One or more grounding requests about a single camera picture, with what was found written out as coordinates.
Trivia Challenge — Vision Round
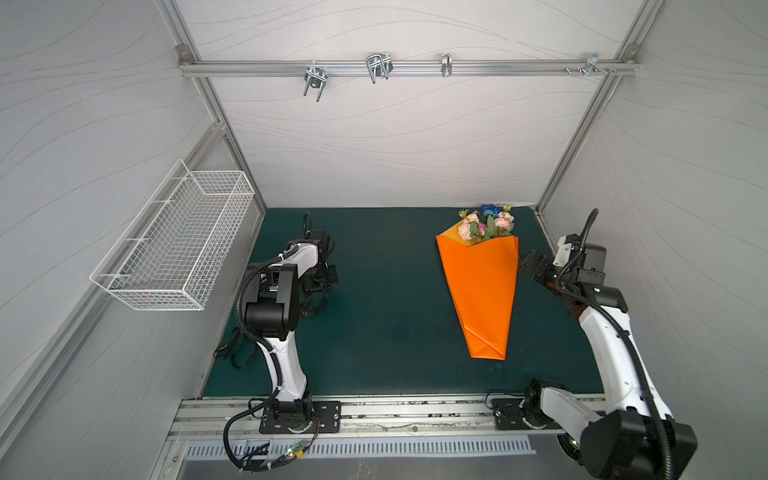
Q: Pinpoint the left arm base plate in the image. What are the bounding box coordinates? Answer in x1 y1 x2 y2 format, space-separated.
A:
259 401 342 435

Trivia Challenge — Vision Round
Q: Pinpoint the metal u-bolt clamp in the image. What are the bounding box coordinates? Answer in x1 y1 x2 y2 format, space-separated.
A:
365 52 393 84
303 65 328 102

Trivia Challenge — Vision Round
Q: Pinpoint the left metal U-bolt clamp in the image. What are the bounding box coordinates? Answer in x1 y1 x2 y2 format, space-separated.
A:
303 65 328 102

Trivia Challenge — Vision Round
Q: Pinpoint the middle metal U-bolt clamp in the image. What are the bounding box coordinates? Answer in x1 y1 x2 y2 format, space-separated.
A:
365 52 393 84

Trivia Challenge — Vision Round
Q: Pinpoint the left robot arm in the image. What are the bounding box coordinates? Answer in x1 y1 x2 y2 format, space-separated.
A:
236 229 338 419

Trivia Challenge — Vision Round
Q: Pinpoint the white slotted cable duct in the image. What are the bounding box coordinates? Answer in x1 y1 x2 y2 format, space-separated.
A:
184 435 537 461

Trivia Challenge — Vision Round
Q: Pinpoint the green table mat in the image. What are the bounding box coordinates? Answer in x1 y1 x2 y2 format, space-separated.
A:
202 206 619 398

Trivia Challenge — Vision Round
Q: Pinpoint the small metal hook bracket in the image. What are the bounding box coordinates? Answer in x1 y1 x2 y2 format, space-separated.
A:
441 53 453 78

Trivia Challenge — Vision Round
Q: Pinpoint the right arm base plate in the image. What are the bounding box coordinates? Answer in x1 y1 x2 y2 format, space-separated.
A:
490 397 543 431

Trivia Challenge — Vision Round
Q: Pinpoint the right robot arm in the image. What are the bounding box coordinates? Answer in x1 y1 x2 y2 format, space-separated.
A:
519 234 698 479

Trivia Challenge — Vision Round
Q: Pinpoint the orange wrapping paper sheet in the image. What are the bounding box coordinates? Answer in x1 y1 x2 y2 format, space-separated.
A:
436 224 519 360

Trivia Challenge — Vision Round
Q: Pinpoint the aluminium cross rail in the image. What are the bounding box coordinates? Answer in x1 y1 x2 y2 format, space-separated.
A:
176 44 641 78

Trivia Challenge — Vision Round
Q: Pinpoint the blue fake flower stem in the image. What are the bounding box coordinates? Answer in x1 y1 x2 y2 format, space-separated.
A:
479 204 503 217

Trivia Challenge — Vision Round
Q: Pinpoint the white wire basket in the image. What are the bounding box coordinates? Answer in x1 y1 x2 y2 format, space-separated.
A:
90 159 254 311

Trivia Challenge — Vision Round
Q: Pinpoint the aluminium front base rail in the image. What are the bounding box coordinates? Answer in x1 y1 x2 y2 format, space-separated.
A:
167 392 660 442

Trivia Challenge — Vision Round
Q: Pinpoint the peach fake flower stem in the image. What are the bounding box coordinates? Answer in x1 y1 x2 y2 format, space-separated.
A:
457 210 481 243

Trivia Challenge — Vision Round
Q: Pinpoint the black ribbon strap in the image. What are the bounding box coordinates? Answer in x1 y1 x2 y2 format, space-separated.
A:
213 326 259 370

